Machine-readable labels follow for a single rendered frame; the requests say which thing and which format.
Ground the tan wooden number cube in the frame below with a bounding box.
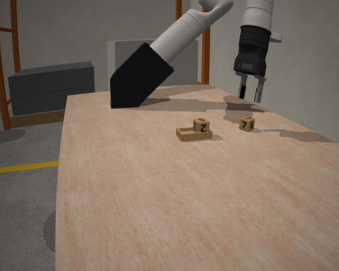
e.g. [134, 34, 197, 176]
[193, 118, 210, 133]
[239, 116, 255, 132]

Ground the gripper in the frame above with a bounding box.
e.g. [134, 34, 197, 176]
[233, 8, 283, 103]

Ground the tan wooden tray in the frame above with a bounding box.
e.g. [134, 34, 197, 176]
[176, 127, 212, 142]

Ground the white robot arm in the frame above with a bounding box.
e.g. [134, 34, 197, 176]
[150, 0, 274, 64]

